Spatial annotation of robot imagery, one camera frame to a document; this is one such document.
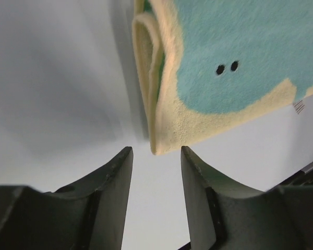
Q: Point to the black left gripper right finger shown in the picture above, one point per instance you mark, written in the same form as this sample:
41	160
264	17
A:
225	214

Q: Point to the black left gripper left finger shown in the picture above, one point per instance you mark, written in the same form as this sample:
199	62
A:
89	213

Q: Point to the green towel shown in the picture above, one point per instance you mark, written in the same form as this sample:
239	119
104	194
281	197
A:
205	67

